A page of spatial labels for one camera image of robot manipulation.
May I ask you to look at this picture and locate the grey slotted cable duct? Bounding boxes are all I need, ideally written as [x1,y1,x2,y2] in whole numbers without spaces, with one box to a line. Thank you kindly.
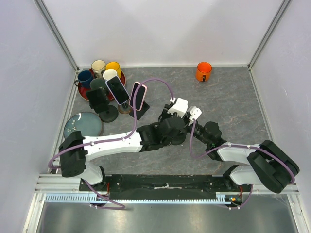
[45,193,231,205]

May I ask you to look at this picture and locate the white mug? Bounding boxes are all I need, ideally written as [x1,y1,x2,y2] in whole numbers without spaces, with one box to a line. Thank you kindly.
[103,69,118,81]

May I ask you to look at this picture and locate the cream mug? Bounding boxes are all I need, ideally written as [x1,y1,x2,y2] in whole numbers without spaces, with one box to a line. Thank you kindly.
[91,60,106,78]

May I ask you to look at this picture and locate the wooden round-base phone stand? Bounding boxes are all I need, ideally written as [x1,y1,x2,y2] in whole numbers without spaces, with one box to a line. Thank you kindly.
[118,103,132,114]

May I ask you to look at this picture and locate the dark green mug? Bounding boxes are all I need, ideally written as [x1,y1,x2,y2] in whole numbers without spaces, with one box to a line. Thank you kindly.
[90,78,106,90]

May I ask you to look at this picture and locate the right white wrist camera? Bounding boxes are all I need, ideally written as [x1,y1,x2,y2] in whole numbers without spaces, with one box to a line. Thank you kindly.
[188,106,202,122]

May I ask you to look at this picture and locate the orange mug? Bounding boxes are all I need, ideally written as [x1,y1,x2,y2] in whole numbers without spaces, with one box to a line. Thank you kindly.
[196,62,212,82]

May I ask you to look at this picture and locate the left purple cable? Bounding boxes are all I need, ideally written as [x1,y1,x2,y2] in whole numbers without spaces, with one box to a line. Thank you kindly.
[48,78,176,170]

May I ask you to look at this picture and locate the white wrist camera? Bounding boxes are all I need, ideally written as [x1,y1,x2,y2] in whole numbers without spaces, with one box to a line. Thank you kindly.
[188,106,202,122]
[168,98,188,118]

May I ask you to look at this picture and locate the red round tray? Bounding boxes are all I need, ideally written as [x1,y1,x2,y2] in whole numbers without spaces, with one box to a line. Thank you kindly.
[74,71,126,101]

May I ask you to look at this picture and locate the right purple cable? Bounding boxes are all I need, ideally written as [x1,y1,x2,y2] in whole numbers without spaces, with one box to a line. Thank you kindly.
[190,120,296,185]

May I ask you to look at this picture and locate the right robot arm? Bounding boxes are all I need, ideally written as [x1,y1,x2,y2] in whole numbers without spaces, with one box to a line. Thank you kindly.
[183,114,300,194]

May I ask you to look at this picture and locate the yellow mug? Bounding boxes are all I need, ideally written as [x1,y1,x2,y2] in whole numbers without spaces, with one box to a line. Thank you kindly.
[105,61,121,78]

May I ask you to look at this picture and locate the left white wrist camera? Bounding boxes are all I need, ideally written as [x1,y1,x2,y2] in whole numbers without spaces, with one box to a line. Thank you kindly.
[168,98,188,118]

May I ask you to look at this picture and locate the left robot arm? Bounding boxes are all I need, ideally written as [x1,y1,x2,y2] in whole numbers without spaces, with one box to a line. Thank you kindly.
[59,99,188,191]

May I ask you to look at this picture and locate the purple cable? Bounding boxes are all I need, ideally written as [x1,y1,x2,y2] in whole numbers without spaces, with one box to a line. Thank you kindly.
[190,120,296,185]
[48,78,176,170]

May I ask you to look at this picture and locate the phone in purple case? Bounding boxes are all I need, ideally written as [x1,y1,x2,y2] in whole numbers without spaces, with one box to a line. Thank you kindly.
[105,76,130,105]

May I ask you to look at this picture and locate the blue ceramic plate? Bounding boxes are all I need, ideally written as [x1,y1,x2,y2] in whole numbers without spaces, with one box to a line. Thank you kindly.
[63,112,103,139]

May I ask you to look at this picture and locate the black round-base left stand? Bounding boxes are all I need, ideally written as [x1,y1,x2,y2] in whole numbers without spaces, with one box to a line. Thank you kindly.
[98,97,119,123]

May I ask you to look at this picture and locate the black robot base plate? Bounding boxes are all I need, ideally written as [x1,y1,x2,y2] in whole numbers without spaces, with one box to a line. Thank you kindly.
[93,174,251,200]

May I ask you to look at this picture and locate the phone in pink case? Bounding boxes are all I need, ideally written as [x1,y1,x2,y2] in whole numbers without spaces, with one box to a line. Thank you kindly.
[129,82,147,111]

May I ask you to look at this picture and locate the black phone on left stand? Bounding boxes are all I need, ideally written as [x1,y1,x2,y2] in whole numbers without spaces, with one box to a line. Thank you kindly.
[86,89,109,113]

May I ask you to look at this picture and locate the black round-base phone stand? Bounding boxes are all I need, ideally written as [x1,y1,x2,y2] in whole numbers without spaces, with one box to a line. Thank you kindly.
[167,131,186,145]

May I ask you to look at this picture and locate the black flat-base phone stand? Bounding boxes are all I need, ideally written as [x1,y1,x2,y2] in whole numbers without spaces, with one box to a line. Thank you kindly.
[136,101,150,120]

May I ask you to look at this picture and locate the blue mug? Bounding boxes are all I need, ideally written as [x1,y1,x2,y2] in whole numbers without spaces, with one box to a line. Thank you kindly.
[74,70,94,89]

